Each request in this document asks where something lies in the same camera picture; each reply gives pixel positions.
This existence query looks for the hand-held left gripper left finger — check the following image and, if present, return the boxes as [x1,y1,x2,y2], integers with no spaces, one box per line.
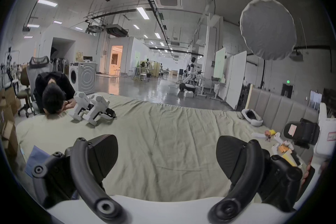
[31,134,124,221]

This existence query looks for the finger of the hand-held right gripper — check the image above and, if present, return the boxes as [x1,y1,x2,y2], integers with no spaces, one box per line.
[272,139,305,168]
[251,130,285,142]

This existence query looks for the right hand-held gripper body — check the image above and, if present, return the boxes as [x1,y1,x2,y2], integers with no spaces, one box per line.
[285,102,336,166]

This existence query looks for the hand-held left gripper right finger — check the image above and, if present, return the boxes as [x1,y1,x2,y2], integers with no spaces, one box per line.
[209,135,303,222]

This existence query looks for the person's right hand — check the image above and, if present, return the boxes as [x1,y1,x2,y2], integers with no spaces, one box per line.
[301,161,329,188]

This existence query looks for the white headset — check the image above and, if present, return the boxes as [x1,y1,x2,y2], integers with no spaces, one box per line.
[241,108,264,128]

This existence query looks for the grey padded headboard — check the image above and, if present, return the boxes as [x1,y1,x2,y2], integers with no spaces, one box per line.
[247,87,320,139]

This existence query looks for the blue cloth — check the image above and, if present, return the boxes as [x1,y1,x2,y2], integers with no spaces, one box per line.
[24,145,51,178]

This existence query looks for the spare white hand-held gripper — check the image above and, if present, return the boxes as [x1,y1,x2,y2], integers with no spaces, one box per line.
[70,91,92,121]
[82,94,116,128]

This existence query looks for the bed with pale green sheet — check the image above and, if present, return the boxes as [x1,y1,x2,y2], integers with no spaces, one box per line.
[16,92,319,203]

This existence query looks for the brown cardboard carton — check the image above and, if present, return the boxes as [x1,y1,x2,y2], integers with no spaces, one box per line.
[1,120,19,158]
[0,86,22,124]

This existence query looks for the pale green whiteboard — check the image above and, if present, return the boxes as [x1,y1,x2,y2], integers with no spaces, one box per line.
[212,47,227,82]

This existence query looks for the white humanoid robot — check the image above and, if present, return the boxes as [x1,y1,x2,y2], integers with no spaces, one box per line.
[179,57,200,93]

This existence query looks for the white washing machine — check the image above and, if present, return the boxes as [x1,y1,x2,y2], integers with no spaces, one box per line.
[69,61,96,95]

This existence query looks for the round white softbox lamp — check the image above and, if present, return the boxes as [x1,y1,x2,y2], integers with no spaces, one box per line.
[239,0,298,90]

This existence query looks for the brown office chair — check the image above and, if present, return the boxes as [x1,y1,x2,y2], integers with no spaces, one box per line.
[16,68,35,118]

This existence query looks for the grey mesh office chair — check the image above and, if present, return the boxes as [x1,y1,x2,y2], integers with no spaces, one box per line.
[26,56,53,114]

